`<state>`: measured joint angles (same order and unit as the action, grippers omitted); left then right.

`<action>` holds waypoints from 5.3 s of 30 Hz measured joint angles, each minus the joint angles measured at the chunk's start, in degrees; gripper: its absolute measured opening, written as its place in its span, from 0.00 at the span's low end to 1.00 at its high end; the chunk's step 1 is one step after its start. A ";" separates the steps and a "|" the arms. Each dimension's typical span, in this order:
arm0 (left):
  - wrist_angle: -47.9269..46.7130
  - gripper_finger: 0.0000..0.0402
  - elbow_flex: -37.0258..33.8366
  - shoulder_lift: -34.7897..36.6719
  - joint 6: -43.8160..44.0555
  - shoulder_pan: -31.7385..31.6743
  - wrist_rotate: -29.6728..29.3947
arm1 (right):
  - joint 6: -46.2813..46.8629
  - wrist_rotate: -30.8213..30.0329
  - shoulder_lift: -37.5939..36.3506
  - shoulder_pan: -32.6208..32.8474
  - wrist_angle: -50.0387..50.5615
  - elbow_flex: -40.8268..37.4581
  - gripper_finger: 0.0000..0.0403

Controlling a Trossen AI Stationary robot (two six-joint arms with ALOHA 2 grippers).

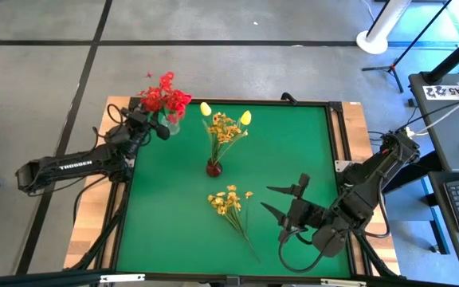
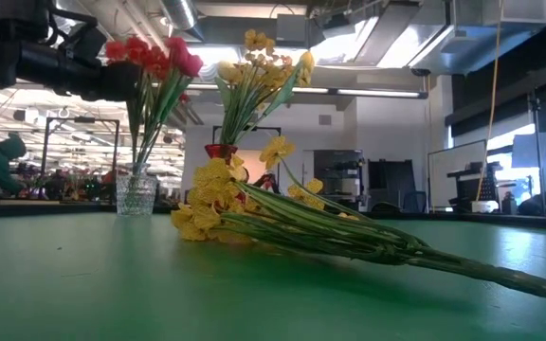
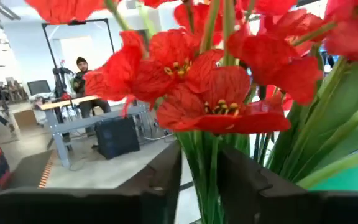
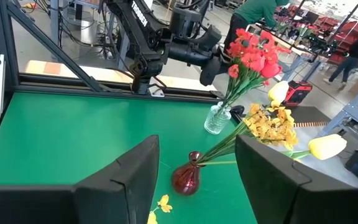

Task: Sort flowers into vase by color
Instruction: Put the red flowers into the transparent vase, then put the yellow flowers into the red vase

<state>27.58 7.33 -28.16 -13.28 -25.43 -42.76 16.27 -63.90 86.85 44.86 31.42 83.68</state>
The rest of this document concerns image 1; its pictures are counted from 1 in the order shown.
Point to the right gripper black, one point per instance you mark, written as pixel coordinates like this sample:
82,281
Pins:
309,217

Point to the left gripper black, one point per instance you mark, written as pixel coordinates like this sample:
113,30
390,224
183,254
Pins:
140,119

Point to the yellow artificial tulip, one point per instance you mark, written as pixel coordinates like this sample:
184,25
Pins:
205,108
245,117

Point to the red glass vase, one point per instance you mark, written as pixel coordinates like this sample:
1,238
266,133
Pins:
214,170

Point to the yellow small-flower bunch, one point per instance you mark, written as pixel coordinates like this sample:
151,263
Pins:
223,131
229,199

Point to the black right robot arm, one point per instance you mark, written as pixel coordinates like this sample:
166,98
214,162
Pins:
369,179

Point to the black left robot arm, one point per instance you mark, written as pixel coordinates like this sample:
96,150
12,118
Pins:
74,164

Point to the clear glass vase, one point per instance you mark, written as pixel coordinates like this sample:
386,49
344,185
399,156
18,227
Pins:
172,128

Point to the fallen red flower petal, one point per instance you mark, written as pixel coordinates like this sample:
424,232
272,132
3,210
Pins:
148,74

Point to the green table mat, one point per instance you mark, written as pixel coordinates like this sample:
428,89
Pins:
165,223

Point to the grey desk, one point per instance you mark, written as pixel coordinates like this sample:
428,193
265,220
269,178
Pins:
438,199
444,127

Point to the black tripod stand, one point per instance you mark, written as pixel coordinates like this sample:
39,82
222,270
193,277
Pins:
393,68

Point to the white round-based pillar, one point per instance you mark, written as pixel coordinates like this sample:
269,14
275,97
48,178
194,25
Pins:
373,42

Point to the white printed paper label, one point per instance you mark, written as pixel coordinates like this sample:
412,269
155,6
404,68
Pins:
436,91

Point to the black slanted pole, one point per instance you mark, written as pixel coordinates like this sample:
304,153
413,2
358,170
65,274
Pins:
456,56

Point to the silver arm base bracket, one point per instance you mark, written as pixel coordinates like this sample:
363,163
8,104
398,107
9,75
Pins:
340,165

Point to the silver frame bracket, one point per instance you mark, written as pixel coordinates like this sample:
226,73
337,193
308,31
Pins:
122,277
343,283

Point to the black aluminium table frame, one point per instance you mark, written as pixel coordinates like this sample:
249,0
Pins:
253,100

